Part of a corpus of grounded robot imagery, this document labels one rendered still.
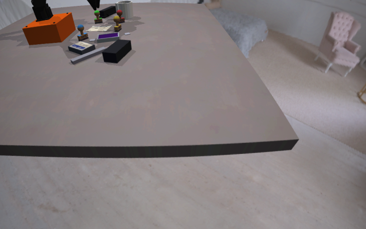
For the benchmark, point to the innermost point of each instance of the cream inspection card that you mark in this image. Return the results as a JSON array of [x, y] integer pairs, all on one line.
[[99, 28]]

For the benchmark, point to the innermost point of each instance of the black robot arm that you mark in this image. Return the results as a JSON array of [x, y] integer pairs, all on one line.
[[41, 10]]

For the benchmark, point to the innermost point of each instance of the grey cylindrical cup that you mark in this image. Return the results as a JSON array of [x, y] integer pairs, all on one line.
[[126, 8]]

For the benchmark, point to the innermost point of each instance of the grey long bar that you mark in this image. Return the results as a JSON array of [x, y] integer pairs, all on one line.
[[87, 55]]

